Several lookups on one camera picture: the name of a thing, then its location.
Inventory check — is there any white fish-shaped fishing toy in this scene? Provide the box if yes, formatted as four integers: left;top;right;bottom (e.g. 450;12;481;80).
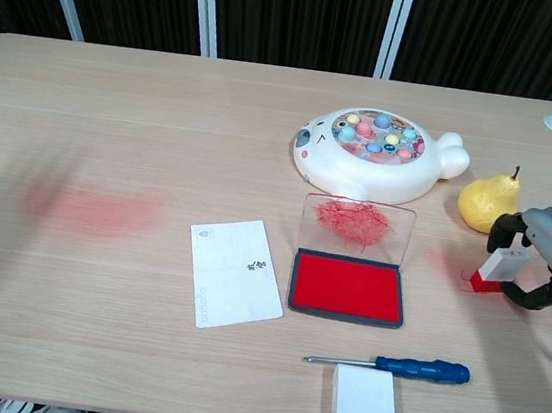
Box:
286;98;476;215

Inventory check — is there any white power adapter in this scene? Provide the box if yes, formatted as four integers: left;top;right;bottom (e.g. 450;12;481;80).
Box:
328;363;421;413

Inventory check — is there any red ink pad case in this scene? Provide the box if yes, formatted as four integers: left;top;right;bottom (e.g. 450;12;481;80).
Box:
285;190;419;332

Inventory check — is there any white stamp with red base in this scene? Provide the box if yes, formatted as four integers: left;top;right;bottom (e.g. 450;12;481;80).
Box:
465;243;533;301

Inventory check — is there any blue handled screwdriver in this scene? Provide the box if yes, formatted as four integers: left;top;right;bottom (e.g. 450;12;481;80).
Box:
302;343;473;387

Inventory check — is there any white postcard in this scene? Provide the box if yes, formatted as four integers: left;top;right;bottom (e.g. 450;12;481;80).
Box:
178;211;296;339

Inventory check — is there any yellow pear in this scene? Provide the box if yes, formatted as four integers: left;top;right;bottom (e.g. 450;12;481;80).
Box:
453;158;525;239

